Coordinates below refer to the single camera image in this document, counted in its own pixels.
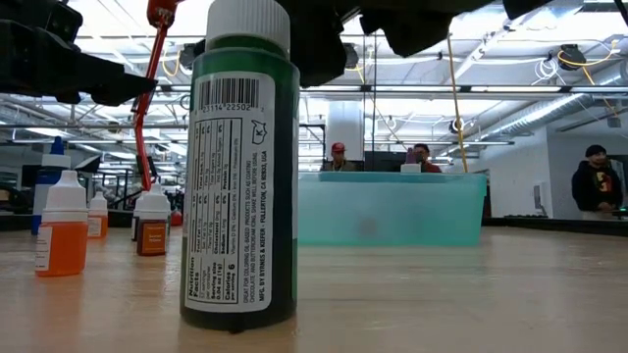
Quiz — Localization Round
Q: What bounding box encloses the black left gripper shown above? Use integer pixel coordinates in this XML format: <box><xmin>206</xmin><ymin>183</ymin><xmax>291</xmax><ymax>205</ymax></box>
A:
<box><xmin>0</xmin><ymin>0</ymin><xmax>158</xmax><ymax>107</ymax></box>

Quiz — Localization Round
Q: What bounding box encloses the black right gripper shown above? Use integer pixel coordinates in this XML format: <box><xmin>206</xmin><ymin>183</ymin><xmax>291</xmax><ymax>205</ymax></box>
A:
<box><xmin>288</xmin><ymin>0</ymin><xmax>492</xmax><ymax>88</ymax></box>

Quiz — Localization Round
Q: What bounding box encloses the large blue food coloring bottle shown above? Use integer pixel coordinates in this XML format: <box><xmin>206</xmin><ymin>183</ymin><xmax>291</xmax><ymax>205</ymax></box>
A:
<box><xmin>30</xmin><ymin>135</ymin><xmax>73</xmax><ymax>236</ymax></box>

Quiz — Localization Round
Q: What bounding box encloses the large purple food coloring bottle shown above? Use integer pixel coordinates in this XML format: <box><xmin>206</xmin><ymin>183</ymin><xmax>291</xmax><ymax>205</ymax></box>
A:
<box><xmin>399</xmin><ymin>146</ymin><xmax>423</xmax><ymax>174</ymax></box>

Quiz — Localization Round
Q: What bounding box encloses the small orange food coloring bottle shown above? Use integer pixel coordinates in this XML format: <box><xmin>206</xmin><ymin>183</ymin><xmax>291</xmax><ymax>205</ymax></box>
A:
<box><xmin>86</xmin><ymin>190</ymin><xmax>110</xmax><ymax>240</ymax></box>
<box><xmin>33</xmin><ymin>170</ymin><xmax>89</xmax><ymax>278</ymax></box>

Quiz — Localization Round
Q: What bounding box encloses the small brown food coloring bottle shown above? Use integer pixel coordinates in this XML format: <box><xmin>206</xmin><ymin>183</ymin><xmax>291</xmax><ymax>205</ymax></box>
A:
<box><xmin>135</xmin><ymin>181</ymin><xmax>172</xmax><ymax>257</ymax></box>

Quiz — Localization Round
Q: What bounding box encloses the large green food coloring bottle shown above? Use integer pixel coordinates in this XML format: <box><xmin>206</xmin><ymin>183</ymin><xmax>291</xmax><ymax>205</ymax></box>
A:
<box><xmin>179</xmin><ymin>0</ymin><xmax>301</xmax><ymax>334</ymax></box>

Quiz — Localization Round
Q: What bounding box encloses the white square pillar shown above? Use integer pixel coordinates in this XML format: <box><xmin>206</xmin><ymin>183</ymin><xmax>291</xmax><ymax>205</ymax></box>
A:
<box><xmin>326</xmin><ymin>100</ymin><xmax>365</xmax><ymax>163</ymax></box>

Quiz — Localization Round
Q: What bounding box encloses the red desk lamp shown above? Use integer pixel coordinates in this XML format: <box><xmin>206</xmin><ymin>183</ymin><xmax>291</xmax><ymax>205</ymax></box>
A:
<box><xmin>130</xmin><ymin>0</ymin><xmax>185</xmax><ymax>227</ymax></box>

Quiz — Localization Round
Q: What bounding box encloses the black monitor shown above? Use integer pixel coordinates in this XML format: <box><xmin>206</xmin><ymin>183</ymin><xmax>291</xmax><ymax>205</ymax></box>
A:
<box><xmin>363</xmin><ymin>150</ymin><xmax>408</xmax><ymax>173</ymax></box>

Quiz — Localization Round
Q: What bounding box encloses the person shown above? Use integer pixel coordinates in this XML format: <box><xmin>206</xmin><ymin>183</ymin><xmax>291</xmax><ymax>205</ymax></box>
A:
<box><xmin>321</xmin><ymin>141</ymin><xmax>358</xmax><ymax>173</ymax></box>
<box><xmin>570</xmin><ymin>144</ymin><xmax>625</xmax><ymax>221</ymax></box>
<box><xmin>401</xmin><ymin>142</ymin><xmax>443</xmax><ymax>174</ymax></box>

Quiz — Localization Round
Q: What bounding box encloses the translucent teal plastic bin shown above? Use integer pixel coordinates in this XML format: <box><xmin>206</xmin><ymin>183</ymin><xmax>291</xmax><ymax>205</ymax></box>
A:
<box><xmin>297</xmin><ymin>170</ymin><xmax>489</xmax><ymax>248</ymax></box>

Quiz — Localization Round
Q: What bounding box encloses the black ceiling cable reel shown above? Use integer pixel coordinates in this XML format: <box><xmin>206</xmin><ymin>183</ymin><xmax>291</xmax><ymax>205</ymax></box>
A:
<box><xmin>341</xmin><ymin>42</ymin><xmax>360</xmax><ymax>70</ymax></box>
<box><xmin>556</xmin><ymin>43</ymin><xmax>588</xmax><ymax>73</ymax></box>
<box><xmin>179</xmin><ymin>41</ymin><xmax>198</xmax><ymax>70</ymax></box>

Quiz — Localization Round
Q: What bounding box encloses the yellow hanging cable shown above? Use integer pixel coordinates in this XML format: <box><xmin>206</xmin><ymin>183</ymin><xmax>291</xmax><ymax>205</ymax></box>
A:
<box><xmin>445</xmin><ymin>32</ymin><xmax>470</xmax><ymax>174</ymax></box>

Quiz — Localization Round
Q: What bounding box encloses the silver ventilation duct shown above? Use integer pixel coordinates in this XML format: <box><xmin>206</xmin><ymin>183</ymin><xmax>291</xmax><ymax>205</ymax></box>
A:
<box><xmin>483</xmin><ymin>92</ymin><xmax>628</xmax><ymax>143</ymax></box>

